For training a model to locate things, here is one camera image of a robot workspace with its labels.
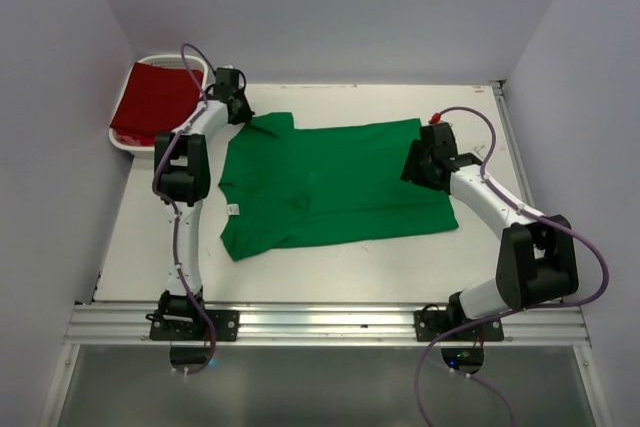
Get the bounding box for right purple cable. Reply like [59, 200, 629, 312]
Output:
[416, 106, 611, 427]

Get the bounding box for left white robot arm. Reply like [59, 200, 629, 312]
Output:
[152, 66, 254, 322]

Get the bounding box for red t shirt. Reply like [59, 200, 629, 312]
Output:
[110, 62, 206, 147]

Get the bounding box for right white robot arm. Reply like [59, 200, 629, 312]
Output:
[401, 122, 579, 327]

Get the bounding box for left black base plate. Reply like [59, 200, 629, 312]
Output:
[145, 310, 240, 342]

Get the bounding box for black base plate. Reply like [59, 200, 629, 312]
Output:
[145, 310, 240, 342]
[413, 309, 505, 343]

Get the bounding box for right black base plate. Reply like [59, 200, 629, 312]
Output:
[413, 309, 505, 343]

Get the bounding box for green t shirt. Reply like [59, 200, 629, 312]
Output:
[219, 112, 459, 261]

